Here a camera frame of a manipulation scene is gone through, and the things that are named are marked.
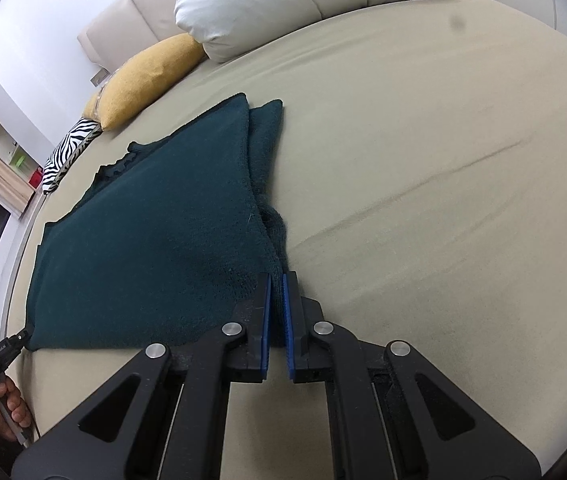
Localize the dark green knit sweater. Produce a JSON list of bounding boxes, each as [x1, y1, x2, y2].
[[26, 93, 288, 351]]

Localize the left hand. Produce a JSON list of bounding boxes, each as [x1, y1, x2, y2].
[[0, 376, 33, 442]]

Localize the beige round bed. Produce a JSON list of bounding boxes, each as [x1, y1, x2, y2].
[[8, 0, 567, 470]]

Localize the zebra print pillow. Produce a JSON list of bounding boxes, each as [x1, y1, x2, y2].
[[41, 118, 102, 195]]

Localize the yellow cushion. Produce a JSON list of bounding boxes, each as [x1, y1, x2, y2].
[[82, 34, 205, 131]]

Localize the beige padded headboard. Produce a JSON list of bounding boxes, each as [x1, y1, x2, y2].
[[77, 0, 182, 73]]

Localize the wall socket plate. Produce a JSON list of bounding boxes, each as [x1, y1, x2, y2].
[[90, 68, 110, 87]]

